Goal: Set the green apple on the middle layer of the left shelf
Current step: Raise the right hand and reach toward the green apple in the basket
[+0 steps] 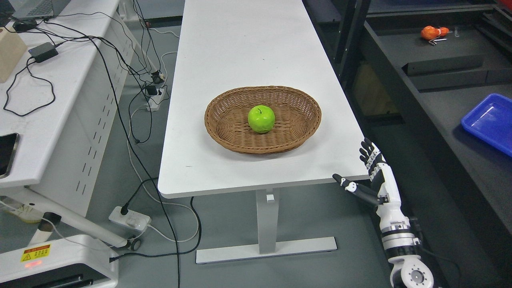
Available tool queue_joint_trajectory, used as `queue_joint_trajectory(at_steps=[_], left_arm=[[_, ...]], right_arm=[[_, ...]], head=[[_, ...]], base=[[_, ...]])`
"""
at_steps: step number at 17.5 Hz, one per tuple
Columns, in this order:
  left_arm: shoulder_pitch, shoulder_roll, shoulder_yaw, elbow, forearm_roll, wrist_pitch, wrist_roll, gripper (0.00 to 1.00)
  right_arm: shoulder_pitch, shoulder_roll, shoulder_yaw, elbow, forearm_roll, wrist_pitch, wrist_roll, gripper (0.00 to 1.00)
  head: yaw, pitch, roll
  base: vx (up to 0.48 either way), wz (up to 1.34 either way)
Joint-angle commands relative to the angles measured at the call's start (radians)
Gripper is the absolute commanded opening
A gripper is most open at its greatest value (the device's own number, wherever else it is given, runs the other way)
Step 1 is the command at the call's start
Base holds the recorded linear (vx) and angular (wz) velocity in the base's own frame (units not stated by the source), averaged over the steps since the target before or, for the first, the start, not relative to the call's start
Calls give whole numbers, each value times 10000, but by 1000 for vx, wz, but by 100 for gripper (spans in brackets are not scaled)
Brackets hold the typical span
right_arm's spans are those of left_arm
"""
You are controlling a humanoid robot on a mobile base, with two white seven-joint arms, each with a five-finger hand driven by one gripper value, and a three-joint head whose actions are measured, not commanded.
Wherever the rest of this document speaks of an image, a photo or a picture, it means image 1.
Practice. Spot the white floor power strip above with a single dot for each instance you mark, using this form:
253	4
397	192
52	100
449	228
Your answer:
134	220

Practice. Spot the white standing desk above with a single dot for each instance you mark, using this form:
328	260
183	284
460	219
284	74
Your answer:
226	44

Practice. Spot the orange toy on shelf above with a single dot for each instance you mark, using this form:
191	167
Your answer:
430	33

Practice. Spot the blue plastic tray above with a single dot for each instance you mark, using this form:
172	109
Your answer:
491	121

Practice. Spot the black computer mouse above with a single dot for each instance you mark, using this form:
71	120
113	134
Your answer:
24	25

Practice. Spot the grey laptop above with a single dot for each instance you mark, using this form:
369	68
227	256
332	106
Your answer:
40	9

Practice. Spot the black tablet device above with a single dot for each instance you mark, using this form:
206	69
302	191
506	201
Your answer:
8	148

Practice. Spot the white far power strip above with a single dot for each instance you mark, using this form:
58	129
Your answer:
155	97

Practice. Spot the black power adapter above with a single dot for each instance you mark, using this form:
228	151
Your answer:
43	52

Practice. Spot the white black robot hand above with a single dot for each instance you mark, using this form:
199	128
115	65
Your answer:
383	191

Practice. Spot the wooden box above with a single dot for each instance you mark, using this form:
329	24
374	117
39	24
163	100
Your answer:
12	48

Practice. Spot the white side desk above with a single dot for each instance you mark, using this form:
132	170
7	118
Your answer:
65	113

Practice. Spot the green apple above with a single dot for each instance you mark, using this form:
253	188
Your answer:
261	119

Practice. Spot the brown wicker basket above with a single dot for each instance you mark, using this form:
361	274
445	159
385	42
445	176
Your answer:
298	116

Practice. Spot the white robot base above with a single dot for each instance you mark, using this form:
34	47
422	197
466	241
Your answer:
79	261

